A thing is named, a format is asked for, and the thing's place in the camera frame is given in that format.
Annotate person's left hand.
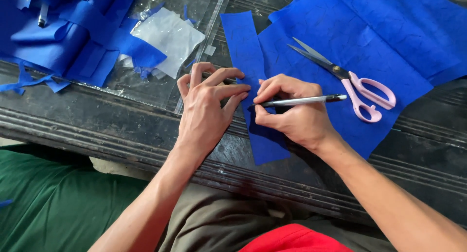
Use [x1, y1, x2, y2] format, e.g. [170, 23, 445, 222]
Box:
[174, 62, 251, 159]

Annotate person's right hand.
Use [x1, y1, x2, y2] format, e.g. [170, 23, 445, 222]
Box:
[253, 74, 343, 155]

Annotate silver black ballpoint pen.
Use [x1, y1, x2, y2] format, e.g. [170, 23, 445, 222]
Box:
[248, 94, 347, 111]

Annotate blue paper strip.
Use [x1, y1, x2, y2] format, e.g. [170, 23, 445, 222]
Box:
[220, 10, 292, 166]

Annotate clear plastic bag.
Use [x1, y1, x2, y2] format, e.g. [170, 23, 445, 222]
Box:
[71, 0, 234, 115]

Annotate white tissue paper piece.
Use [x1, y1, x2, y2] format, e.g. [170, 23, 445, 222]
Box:
[117, 7, 206, 80]

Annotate person's khaki trousers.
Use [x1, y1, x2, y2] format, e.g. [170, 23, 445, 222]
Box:
[157, 183, 399, 252]

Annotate large blue paper sheet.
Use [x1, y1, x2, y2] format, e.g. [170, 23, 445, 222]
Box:
[258, 0, 467, 160]

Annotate person's red shirt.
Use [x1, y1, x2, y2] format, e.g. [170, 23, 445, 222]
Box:
[239, 224, 354, 252]

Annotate heap of blue paper scraps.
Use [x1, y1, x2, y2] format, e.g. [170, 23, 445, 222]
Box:
[0, 0, 181, 96]

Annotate green cloth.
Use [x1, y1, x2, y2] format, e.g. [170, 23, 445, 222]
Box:
[0, 144, 150, 252]

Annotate silver marker pen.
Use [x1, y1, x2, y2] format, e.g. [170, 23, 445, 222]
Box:
[37, 3, 50, 28]

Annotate pink handled scissors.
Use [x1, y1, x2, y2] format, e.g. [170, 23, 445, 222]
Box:
[287, 37, 397, 123]

